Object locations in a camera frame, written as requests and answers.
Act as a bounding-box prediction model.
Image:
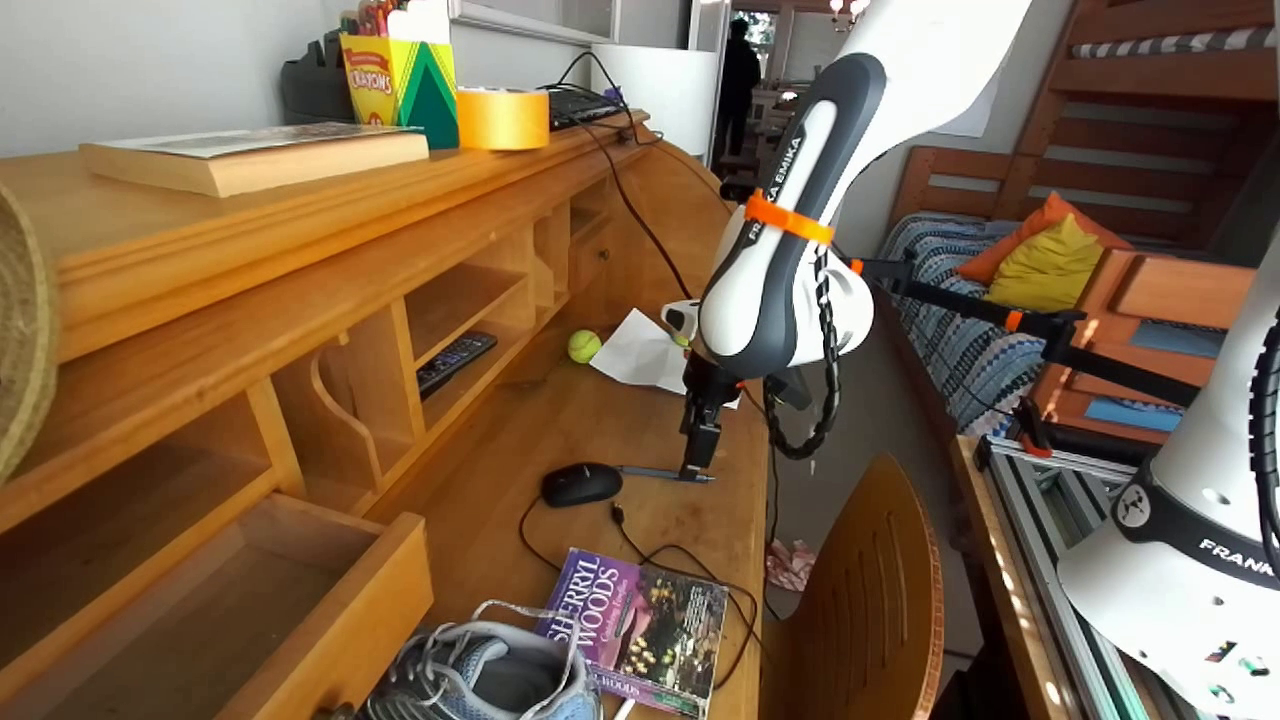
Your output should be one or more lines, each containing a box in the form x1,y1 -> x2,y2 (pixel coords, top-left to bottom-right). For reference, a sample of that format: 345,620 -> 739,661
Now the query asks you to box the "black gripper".
678,354 -> 739,490

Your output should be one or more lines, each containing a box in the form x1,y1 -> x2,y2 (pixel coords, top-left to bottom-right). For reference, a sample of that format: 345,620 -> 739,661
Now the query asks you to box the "wooden desk drawer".
0,491 -> 439,720

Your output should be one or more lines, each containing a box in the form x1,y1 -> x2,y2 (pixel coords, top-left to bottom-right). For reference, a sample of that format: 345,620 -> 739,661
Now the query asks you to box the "white paper sheet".
589,308 -> 699,401

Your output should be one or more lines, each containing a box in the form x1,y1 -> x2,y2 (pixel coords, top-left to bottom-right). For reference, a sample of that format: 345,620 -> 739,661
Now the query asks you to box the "black computer mouse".
538,459 -> 629,512

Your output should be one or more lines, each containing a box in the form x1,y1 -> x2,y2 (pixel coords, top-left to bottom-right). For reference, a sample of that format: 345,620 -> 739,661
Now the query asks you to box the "pink cloth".
766,533 -> 820,602

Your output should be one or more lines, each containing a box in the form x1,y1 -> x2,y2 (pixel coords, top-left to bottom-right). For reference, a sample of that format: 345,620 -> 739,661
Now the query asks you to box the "purple paperback book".
541,545 -> 737,720

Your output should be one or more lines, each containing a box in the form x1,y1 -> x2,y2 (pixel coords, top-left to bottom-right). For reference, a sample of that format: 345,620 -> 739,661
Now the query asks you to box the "wooden chair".
759,458 -> 953,720

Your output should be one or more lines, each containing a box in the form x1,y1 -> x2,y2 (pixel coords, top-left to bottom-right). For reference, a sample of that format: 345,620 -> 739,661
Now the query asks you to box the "black remote control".
418,328 -> 501,405

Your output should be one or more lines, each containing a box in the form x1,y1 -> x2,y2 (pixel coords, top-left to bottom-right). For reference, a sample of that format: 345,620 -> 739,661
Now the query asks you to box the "striped blue bed blanket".
877,211 -> 1053,444

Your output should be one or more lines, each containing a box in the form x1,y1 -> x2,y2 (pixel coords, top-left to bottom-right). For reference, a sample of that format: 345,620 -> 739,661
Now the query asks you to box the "grey blue sneaker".
356,602 -> 607,720

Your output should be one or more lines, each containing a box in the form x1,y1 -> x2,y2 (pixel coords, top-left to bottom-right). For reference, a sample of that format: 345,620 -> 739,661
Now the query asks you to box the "black power adapter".
544,86 -> 629,138

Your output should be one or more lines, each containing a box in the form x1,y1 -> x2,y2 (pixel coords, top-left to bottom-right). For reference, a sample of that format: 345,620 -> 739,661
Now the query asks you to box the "yellow tape roll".
458,86 -> 556,158

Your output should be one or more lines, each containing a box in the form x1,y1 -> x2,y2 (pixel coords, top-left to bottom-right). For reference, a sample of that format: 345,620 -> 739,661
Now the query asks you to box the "orange pillow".
953,190 -> 1141,293

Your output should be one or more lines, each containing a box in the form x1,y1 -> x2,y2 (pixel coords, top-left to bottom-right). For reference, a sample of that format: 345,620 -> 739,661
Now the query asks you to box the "yellow green pillow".
983,211 -> 1113,321

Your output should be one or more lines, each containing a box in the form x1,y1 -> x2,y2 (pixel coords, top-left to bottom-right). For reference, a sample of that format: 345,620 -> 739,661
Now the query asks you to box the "orange blue cushion stack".
1028,250 -> 1263,470

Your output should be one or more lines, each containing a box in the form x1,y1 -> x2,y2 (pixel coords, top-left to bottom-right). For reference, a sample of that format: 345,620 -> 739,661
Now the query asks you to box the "green yellow crayon box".
338,0 -> 464,152

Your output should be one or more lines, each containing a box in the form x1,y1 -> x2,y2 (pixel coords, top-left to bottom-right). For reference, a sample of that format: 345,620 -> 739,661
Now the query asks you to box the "thin hardcover book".
76,119 -> 435,204

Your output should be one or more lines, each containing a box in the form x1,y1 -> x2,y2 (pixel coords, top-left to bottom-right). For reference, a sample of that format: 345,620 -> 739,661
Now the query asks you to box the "black bag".
277,28 -> 361,127

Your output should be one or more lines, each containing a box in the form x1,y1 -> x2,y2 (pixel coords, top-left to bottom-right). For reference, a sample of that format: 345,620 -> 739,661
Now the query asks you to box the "straw hat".
0,185 -> 63,490

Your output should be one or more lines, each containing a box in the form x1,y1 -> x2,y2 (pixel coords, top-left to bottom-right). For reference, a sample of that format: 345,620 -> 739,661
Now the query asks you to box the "thin black mouse cable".
515,496 -> 766,697

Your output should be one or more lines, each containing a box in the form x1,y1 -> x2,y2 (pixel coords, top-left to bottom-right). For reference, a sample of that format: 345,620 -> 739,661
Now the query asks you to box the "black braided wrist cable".
766,244 -> 859,464

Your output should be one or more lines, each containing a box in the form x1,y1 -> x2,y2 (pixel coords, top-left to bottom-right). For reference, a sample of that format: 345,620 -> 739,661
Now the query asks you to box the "orange strap on arm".
739,190 -> 841,253

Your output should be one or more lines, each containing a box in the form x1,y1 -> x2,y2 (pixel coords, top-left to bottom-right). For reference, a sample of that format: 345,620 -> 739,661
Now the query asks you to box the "black adapter cable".
552,49 -> 699,306

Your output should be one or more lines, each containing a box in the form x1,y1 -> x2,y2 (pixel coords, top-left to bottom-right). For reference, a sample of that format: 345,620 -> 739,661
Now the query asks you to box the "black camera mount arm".
865,255 -> 1210,412

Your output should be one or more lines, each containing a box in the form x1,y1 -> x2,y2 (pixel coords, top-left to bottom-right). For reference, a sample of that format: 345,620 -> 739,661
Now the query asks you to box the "aluminium robot stand frame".
947,430 -> 1168,720

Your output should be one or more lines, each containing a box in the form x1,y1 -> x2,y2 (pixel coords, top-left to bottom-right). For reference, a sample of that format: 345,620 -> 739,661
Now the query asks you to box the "black braided base cable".
1245,331 -> 1280,571

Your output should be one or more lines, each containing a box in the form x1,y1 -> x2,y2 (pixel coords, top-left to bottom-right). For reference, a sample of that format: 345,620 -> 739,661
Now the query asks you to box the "wooden bunk bed frame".
887,0 -> 1280,273

